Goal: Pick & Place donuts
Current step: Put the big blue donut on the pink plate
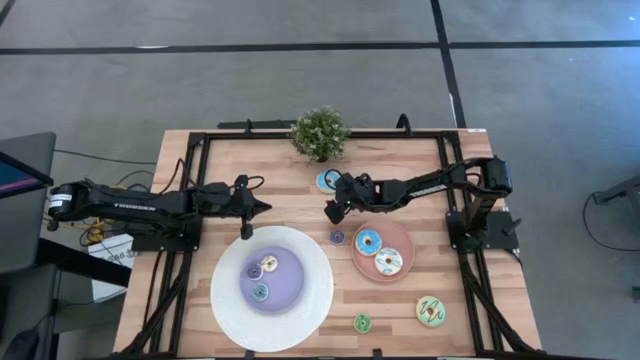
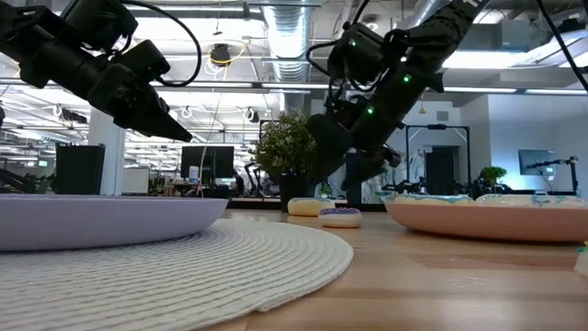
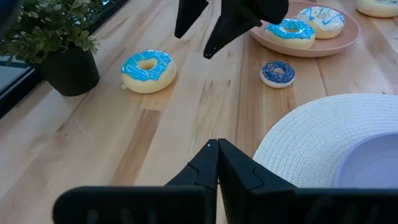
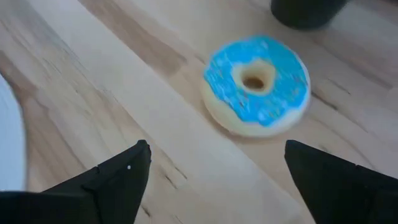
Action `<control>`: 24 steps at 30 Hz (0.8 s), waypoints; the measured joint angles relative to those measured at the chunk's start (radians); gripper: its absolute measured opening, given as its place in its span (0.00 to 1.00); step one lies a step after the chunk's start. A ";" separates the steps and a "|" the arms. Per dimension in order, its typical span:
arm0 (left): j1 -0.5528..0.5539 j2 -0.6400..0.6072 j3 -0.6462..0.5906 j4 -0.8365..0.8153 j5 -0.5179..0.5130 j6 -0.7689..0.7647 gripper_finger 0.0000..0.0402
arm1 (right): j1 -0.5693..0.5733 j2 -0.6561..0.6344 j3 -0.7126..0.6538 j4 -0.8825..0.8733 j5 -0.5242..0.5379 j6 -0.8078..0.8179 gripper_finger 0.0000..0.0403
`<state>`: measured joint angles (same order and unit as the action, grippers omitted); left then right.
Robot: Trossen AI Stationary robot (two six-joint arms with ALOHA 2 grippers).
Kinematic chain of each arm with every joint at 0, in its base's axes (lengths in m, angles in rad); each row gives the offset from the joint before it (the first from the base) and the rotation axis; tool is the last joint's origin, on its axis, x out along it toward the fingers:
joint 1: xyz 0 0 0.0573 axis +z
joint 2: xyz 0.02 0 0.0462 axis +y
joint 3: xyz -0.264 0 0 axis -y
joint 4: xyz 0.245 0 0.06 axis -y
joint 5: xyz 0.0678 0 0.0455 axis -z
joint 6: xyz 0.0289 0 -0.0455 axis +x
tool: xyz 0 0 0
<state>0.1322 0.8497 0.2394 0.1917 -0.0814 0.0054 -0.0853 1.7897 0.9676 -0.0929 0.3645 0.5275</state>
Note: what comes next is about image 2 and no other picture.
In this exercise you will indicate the bright rectangular ceiling light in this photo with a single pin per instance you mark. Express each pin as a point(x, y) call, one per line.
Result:
point(491, 60)

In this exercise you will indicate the lilac plate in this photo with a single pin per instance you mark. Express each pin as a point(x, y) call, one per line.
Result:
point(92, 220)

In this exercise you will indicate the purple iced donut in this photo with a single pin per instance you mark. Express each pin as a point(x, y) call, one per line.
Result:
point(339, 218)

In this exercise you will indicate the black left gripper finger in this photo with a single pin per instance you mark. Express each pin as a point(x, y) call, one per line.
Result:
point(156, 124)

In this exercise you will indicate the black metal frame rig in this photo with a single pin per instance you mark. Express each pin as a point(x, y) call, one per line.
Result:
point(441, 127)

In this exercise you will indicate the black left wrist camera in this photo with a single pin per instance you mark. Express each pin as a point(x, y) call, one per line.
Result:
point(144, 60)

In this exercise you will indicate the silver slanted ceiling duct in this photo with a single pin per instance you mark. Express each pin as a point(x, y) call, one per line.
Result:
point(422, 11)

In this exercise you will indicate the grey wall monitor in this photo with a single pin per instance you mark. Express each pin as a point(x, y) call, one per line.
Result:
point(535, 162)

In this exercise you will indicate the white woven round placemat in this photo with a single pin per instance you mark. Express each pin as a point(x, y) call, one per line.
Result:
point(184, 276)

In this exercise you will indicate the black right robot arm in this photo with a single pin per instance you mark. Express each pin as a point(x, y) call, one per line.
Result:
point(436, 32)

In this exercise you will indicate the white donut blue drizzle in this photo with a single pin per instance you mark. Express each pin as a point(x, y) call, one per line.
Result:
point(528, 201)

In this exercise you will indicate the black ribbed box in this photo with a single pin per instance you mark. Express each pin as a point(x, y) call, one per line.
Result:
point(80, 167)

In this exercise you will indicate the white building column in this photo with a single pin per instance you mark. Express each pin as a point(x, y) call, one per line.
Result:
point(105, 161)

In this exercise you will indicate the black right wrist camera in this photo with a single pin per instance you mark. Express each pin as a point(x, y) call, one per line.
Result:
point(358, 55)

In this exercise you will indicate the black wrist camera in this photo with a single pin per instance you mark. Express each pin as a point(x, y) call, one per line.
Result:
point(358, 55)
point(144, 60)

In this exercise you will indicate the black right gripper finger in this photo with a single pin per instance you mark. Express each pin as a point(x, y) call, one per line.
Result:
point(363, 167)
point(328, 147)

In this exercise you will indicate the pale sprinkled donut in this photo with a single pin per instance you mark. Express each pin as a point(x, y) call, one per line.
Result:
point(583, 264)

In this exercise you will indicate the small green plant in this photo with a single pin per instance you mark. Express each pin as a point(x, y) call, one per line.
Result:
point(493, 174)

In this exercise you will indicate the pink plate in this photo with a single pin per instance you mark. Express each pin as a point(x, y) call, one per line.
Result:
point(482, 225)

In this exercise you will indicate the white tube ceiling light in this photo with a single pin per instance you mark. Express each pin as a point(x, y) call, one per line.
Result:
point(294, 86)
point(480, 90)
point(220, 84)

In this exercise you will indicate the green potted plant black pot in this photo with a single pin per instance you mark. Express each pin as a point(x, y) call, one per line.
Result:
point(285, 147)

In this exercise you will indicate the black computer monitor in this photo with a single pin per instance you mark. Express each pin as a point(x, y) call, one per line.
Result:
point(209, 161)

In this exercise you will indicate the silver round ceiling duct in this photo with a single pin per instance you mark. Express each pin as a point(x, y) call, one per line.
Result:
point(288, 41)

